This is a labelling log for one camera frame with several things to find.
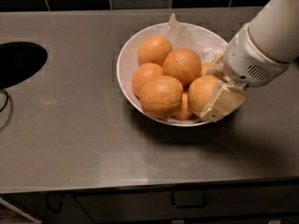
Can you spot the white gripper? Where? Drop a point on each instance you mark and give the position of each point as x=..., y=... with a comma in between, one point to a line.
x=249, y=61

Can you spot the black drawer handle left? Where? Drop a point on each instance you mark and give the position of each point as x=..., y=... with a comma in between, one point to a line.
x=54, y=203

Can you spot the black drawer handle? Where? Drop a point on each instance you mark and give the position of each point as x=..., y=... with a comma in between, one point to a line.
x=54, y=203
x=188, y=199

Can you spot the orange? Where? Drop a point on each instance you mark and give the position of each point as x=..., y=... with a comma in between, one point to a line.
x=183, y=64
x=161, y=97
x=205, y=67
x=143, y=73
x=154, y=50
x=184, y=112
x=200, y=92

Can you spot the white ceramic bowl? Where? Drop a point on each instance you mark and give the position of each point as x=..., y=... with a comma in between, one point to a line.
x=127, y=62

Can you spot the white paper liner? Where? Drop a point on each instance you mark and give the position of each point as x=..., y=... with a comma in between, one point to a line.
x=205, y=43

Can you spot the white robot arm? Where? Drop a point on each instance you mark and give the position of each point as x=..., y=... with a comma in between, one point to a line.
x=262, y=50

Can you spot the black round object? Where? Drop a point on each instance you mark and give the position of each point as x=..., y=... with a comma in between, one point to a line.
x=19, y=61

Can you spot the black drawer handle centre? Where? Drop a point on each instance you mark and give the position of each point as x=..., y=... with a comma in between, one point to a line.
x=188, y=199

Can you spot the dark drawer front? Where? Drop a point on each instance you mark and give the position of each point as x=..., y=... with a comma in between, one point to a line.
x=127, y=207

